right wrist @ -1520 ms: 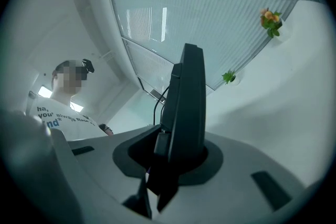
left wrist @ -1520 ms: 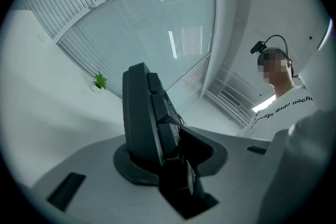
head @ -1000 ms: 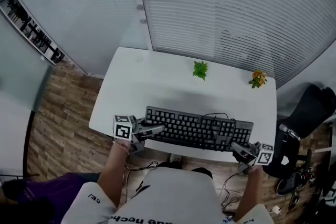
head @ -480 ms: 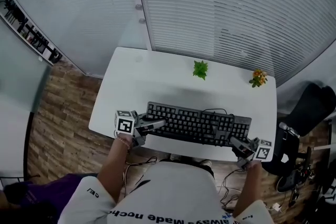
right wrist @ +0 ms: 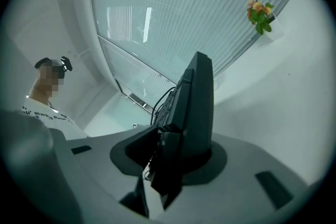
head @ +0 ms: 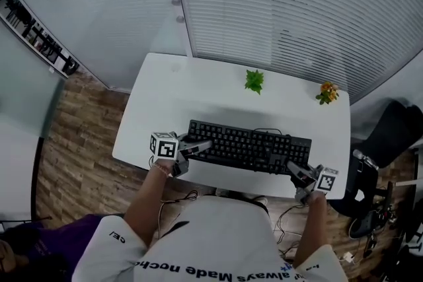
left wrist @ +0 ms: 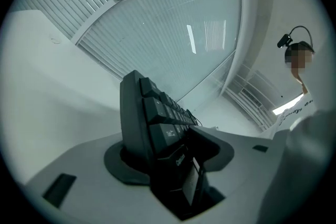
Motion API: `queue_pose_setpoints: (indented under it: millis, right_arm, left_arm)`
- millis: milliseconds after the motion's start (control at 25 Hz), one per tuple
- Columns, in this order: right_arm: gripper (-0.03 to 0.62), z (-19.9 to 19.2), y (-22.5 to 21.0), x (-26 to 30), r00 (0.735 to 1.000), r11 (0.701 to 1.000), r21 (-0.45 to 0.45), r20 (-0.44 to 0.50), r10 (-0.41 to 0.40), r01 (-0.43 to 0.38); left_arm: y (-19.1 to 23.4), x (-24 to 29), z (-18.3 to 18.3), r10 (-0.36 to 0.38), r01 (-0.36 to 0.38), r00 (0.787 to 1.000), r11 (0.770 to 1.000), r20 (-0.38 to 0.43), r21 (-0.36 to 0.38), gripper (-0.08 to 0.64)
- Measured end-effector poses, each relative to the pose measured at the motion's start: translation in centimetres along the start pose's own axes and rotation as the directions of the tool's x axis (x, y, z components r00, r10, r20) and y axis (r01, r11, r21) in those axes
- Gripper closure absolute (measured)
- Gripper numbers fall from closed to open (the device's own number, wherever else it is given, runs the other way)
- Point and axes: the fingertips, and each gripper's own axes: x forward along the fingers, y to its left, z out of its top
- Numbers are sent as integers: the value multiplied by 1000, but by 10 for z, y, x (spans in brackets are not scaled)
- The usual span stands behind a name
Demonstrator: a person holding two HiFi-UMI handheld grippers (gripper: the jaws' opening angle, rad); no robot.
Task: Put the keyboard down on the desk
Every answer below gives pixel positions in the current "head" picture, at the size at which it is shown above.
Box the person's right forearm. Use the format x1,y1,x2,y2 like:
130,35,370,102
291,190,328,271

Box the black round device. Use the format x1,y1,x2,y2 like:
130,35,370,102
349,210,378,239

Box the tangled cable bundle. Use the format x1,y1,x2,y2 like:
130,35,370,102
363,203,408,259

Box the black metal rack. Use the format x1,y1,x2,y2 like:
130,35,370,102
0,0,81,77

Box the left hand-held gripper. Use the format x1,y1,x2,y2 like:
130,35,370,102
149,131,213,180

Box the orange flower potted plant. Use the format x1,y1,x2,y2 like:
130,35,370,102
315,81,340,106

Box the black office chair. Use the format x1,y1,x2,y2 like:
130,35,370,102
329,100,423,219

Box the dark leafy plant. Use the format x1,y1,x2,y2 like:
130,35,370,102
1,0,33,26

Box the white window blinds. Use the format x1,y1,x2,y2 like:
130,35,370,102
168,0,423,104
0,0,191,93

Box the black floor cable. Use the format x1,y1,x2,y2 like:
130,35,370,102
273,203,311,259

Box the grey handheld device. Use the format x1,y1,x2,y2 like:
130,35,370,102
352,149,380,173

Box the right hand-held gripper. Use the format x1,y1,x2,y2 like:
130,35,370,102
286,160,340,206

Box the person's left forearm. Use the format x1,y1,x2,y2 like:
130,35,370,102
123,158,175,249

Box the person's white printed shirt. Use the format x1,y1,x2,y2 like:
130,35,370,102
71,194,348,282

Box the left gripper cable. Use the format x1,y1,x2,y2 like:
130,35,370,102
157,189,200,240

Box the black keyboard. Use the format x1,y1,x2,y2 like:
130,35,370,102
186,119,313,176

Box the white table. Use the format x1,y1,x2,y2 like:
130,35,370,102
112,52,352,201

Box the green potted plant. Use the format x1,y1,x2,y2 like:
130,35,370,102
244,69,266,96

